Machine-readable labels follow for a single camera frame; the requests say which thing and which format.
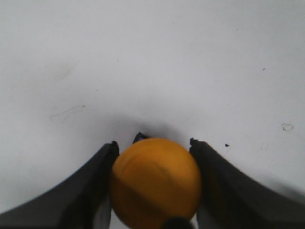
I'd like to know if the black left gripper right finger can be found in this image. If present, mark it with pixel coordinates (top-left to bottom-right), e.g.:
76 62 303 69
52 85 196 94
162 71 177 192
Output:
189 138 305 229

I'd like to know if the yellow mushroom push button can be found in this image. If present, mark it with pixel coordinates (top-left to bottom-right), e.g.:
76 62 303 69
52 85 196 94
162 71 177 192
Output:
109 137 202 229

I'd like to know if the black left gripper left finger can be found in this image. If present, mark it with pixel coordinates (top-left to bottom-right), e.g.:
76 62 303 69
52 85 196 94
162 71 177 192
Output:
0 141 119 229

